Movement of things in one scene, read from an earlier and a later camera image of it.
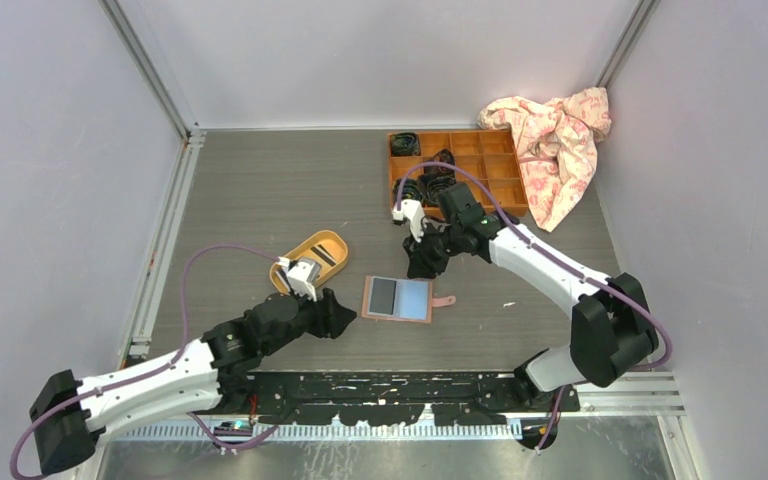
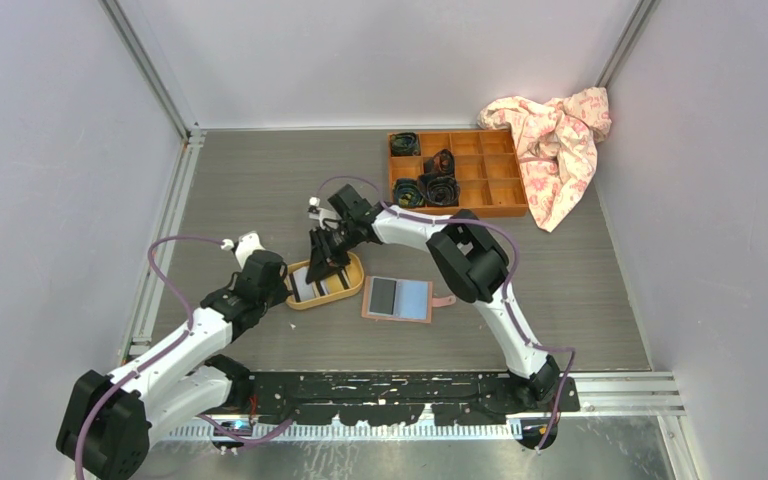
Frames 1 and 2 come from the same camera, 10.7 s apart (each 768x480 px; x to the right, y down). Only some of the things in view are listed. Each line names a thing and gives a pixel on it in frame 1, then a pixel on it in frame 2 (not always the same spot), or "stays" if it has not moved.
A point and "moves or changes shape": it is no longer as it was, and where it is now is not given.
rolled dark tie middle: (437, 172) stays
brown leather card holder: (401, 299) stays
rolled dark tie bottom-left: (412, 189) stays
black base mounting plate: (400, 398) stays
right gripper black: (421, 263) → (321, 263)
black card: (383, 296) stays
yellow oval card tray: (327, 247) moves or changes shape
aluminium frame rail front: (647, 395) stays
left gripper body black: (308, 318) → (275, 294)
